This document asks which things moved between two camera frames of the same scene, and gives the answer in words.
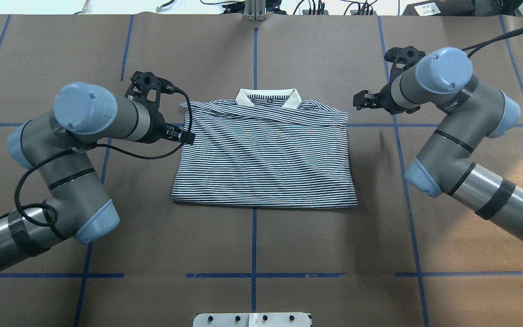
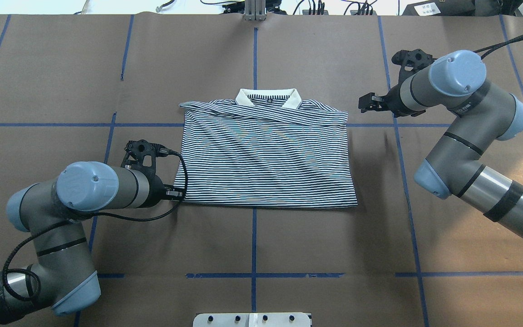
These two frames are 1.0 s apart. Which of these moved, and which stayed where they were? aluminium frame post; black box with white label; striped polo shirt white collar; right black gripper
Moved: right black gripper
Stayed: aluminium frame post; black box with white label; striped polo shirt white collar
